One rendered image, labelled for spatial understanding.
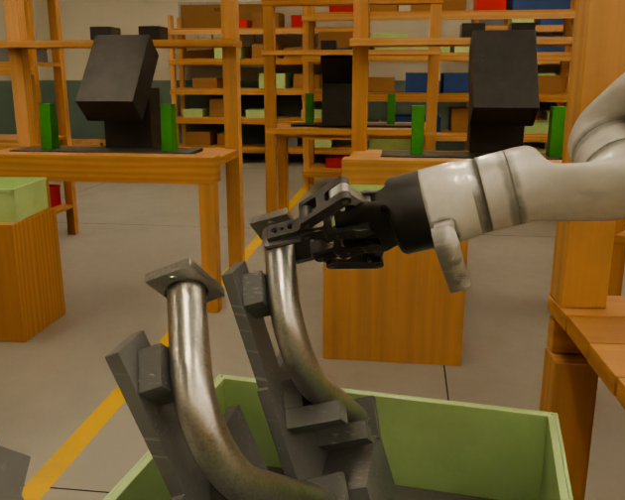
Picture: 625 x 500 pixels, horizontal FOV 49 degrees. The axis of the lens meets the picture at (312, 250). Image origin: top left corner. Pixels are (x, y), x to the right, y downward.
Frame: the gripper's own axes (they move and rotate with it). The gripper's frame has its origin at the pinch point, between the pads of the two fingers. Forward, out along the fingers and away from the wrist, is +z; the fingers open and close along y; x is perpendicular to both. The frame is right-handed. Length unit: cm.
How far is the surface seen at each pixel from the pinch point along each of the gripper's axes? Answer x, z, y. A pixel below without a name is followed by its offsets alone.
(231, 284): 4.9, 4.8, 3.0
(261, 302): 6.5, 2.5, 1.3
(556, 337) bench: -21, -28, -88
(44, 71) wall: -863, 600, -574
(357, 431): 13.7, -0.4, -18.5
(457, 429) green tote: 12.6, -10.3, -27.5
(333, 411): 14.6, -0.7, -8.5
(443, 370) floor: -84, 12, -251
